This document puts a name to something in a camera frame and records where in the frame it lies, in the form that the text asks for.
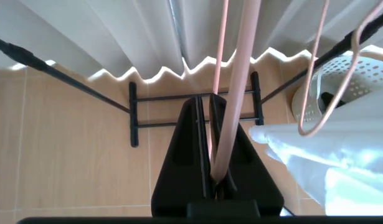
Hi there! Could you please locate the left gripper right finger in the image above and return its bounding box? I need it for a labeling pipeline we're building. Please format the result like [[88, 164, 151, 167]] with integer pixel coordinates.
[[209, 93, 285, 217]]

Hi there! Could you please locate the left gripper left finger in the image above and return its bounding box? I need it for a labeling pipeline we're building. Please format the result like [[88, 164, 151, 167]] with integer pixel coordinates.
[[151, 95, 215, 218]]

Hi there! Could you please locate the white printed t-shirt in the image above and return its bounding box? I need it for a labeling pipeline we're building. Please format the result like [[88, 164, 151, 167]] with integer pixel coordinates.
[[248, 90, 383, 217]]

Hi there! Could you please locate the pink clothes hanger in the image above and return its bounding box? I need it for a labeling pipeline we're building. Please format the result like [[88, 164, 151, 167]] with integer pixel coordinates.
[[298, 0, 383, 138], [209, 0, 263, 184]]

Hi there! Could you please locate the black clothes rack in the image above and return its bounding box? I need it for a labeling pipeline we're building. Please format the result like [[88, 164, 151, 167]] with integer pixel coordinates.
[[0, 8, 383, 149]]

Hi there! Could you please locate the white laundry basket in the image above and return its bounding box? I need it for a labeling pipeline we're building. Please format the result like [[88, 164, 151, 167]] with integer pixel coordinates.
[[291, 51, 383, 124]]

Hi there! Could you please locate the beige curtain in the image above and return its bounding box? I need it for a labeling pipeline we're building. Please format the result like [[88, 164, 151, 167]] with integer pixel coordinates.
[[0, 0, 383, 85]]

